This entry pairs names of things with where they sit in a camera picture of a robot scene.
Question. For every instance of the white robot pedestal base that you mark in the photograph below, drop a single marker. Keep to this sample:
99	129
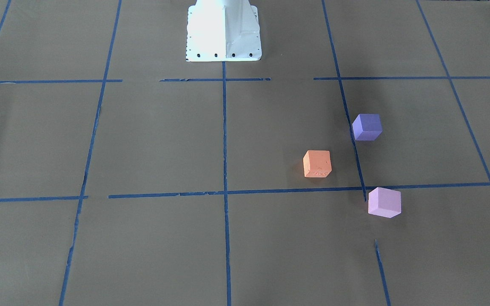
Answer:
223	31

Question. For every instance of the orange foam block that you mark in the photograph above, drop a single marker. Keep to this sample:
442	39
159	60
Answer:
317	164

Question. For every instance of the dark purple foam block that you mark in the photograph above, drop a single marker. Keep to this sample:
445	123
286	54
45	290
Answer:
367	127

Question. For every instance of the light pink foam block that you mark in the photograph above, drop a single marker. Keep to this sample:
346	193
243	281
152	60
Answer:
384	202

